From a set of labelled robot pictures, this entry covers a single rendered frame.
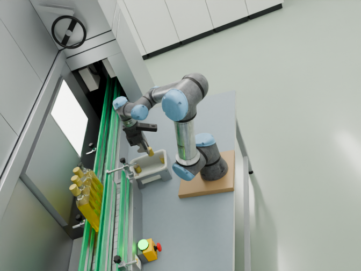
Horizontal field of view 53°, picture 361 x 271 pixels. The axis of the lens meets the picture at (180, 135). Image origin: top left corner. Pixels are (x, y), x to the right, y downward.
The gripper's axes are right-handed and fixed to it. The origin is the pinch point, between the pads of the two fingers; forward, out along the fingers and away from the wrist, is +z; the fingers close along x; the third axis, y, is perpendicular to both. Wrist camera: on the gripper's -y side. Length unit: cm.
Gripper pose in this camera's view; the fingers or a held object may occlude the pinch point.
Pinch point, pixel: (149, 150)
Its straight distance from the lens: 201.3
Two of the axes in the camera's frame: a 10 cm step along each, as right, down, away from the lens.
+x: 1.2, 5.7, -8.2
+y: -9.4, 3.4, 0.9
